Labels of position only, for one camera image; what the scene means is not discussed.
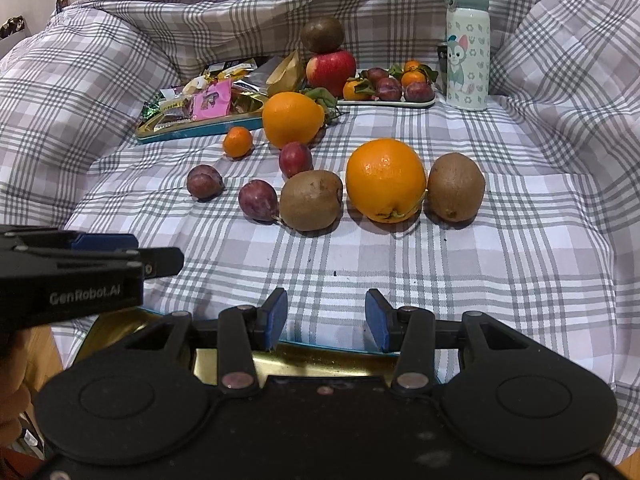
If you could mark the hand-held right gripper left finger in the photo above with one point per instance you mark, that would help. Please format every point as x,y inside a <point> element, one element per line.
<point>277,317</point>

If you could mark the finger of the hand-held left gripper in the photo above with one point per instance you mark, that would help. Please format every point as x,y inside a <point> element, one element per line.
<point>102,241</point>
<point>162,261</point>

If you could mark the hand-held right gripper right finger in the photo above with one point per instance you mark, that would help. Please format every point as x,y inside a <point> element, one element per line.
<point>377,322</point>

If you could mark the gold tin tray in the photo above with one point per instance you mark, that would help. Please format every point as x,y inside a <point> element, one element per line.
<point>310,362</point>

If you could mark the purple plum with stem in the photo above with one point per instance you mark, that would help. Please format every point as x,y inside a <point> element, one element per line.
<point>257,200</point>

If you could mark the brown kiwi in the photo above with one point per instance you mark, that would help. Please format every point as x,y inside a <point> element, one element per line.
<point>456,187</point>
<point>310,200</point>

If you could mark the large plain orange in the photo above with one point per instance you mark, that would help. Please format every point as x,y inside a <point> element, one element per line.
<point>385,180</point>

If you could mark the large orange with leaves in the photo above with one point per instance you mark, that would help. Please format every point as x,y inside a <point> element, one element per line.
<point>292,119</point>

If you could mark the person's left hand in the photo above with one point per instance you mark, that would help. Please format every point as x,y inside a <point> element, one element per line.
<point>12,395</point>

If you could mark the grey plaid blanket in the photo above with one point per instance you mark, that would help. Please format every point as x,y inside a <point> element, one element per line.
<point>450,270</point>

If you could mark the teal snack tin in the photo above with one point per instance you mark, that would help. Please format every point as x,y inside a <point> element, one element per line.
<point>200,130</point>

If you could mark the green foil candy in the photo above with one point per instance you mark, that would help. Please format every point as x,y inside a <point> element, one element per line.
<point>150,108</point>

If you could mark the pink snack packet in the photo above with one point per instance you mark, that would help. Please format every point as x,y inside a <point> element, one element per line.
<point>212,100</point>

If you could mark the black snack packet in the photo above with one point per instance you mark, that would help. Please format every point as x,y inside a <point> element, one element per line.
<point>220,67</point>

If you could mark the silver foil pouch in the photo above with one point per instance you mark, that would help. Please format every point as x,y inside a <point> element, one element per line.
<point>260,76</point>

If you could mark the white tray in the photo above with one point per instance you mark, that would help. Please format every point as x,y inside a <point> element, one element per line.
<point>390,104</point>

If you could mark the gold foil pouch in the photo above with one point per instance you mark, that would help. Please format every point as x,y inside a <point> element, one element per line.
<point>287,72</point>

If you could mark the small mandarin with leaves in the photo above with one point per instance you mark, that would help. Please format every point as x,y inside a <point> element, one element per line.
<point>352,91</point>

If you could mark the red apple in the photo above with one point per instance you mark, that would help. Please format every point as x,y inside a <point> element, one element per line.
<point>331,69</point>

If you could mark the brown-green round fruit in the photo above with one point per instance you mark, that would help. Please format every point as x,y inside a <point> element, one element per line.
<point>322,35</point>

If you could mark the white cartoon cat bottle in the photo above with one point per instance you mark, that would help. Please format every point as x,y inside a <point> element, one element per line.
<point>467,50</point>

